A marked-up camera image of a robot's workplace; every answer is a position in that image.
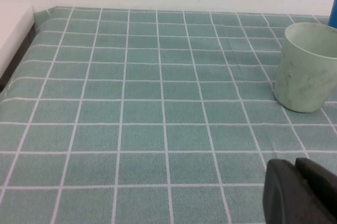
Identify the pale green plastic cup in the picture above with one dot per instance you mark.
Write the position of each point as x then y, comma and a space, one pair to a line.
302, 81

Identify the blue paper cone cup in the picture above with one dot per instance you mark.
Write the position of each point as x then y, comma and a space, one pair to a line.
333, 10

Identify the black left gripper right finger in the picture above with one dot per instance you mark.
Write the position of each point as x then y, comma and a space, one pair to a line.
321, 192

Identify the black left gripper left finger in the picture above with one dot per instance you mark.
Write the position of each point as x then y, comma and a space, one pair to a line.
281, 195

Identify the green grid tablecloth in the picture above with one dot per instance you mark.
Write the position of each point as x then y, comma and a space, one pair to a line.
158, 102

